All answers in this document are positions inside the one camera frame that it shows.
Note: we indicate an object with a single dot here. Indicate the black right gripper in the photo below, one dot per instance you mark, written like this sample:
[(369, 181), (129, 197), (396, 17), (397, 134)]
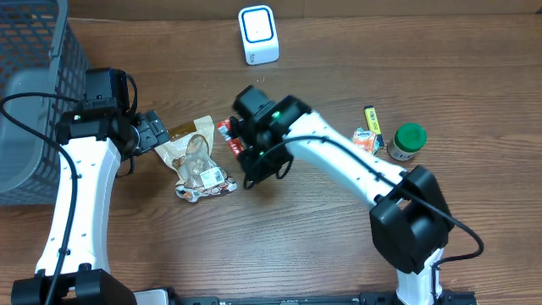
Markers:
[(238, 138)]

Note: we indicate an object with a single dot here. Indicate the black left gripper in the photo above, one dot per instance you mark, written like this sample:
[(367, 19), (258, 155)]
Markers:
[(153, 130)]

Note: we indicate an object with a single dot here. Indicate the brown transparent snack bag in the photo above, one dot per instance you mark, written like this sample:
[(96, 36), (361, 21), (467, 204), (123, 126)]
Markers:
[(188, 151)]

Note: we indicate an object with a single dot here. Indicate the red snack bar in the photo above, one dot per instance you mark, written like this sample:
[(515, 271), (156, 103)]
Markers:
[(235, 144)]

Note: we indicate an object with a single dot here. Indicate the white patterned wrapper packet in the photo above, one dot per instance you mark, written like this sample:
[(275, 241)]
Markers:
[(209, 183)]

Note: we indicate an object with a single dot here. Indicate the orange snack packet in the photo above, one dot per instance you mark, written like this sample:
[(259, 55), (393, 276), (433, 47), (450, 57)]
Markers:
[(367, 140)]

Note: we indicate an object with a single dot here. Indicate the yellow highlighter black cap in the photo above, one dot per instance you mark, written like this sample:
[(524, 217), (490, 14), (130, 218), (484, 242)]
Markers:
[(373, 123)]

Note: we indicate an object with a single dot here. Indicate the green lid jar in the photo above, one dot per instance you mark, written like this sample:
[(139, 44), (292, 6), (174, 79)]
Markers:
[(407, 141)]

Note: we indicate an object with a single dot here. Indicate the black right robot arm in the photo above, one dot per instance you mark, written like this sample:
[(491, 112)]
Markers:
[(409, 218)]

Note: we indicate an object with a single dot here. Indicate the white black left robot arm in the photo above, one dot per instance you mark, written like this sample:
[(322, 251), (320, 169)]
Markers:
[(93, 140)]

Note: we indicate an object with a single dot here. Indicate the white barcode scanner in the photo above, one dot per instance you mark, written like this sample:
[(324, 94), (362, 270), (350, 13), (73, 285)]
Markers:
[(258, 34)]

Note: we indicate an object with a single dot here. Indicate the grey plastic mesh basket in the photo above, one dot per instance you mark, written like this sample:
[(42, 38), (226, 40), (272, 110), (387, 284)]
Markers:
[(43, 66)]

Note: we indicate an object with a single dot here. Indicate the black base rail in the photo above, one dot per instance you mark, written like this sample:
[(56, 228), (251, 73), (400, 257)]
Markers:
[(296, 298)]

